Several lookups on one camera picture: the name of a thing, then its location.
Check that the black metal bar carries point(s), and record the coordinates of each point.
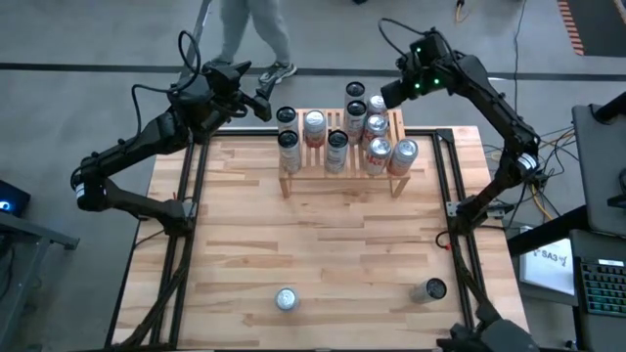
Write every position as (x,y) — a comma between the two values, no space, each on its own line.
(543,231)

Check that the grey metal stand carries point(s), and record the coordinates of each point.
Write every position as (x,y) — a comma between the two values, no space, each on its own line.
(39,232)

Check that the person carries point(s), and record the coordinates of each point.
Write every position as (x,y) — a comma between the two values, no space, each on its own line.
(269,24)

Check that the black device blue light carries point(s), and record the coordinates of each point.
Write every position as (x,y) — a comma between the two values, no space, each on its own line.
(14,198)

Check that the white paper sign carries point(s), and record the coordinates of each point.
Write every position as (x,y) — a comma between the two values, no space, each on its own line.
(548,269)

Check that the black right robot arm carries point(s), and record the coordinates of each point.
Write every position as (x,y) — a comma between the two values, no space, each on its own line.
(489,105)

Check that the wooden slatted shelf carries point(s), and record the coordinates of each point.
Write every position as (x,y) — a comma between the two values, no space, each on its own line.
(342,183)

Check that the dark grey desk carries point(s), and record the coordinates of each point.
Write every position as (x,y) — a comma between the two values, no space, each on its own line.
(596,332)

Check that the silver metal bracket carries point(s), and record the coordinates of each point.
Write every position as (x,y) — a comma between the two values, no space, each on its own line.
(452,209)

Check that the black bulky equipment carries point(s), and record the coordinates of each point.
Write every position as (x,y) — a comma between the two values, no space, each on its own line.
(499,337)

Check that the grey side table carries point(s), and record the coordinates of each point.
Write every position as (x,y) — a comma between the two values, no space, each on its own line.
(599,161)

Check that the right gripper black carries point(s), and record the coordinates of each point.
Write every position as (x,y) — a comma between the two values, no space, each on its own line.
(395,94)

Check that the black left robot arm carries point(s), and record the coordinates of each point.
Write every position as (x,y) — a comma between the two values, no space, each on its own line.
(142,142)

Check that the black mat orange striped edge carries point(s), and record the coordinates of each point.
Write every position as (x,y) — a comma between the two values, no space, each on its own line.
(601,27)

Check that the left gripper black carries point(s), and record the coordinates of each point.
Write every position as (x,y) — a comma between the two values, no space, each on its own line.
(225,100)

